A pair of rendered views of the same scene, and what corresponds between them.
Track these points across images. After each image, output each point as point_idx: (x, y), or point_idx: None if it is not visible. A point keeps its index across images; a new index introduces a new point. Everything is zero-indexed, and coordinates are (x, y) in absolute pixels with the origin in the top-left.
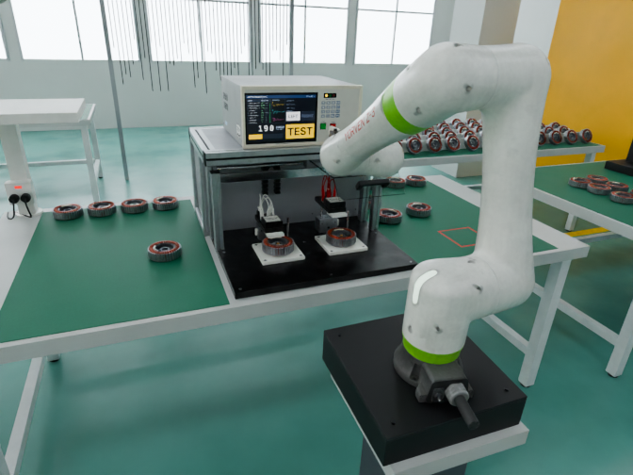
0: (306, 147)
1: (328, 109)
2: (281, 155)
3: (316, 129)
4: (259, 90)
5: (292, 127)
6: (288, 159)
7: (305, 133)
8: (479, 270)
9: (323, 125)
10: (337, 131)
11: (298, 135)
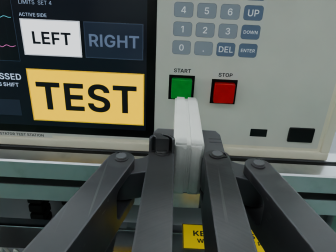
0: (102, 161)
1: (206, 22)
2: (3, 180)
3: (155, 97)
4: None
5: (54, 82)
6: (33, 195)
7: (109, 107)
8: None
9: (180, 86)
10: (171, 161)
11: (80, 111)
